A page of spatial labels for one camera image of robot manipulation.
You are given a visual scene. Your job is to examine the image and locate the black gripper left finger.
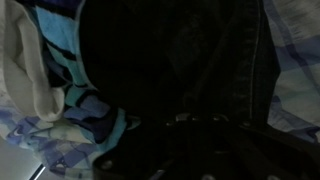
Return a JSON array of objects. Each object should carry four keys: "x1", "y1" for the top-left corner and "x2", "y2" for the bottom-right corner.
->
[{"x1": 93, "y1": 121, "x2": 199, "y2": 180}]

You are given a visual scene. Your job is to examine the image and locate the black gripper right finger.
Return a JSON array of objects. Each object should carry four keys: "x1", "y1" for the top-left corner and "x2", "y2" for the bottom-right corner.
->
[{"x1": 207, "y1": 114, "x2": 320, "y2": 180}]

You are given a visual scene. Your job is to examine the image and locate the dark blue denim pants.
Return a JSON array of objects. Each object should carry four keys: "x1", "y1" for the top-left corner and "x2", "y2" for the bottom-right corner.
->
[{"x1": 80, "y1": 0, "x2": 280, "y2": 129}]

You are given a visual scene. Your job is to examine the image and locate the blue checkered bed sheet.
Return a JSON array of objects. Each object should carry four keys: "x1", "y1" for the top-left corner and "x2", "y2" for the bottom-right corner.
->
[{"x1": 0, "y1": 0, "x2": 319, "y2": 180}]

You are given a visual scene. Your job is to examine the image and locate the white cloth garment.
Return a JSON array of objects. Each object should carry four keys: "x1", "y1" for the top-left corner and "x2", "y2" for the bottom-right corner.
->
[{"x1": 0, "y1": 0, "x2": 64, "y2": 122}]

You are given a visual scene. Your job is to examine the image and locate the teal and navy garment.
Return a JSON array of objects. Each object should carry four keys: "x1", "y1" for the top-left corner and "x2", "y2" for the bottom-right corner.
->
[{"x1": 17, "y1": 0, "x2": 140, "y2": 144}]

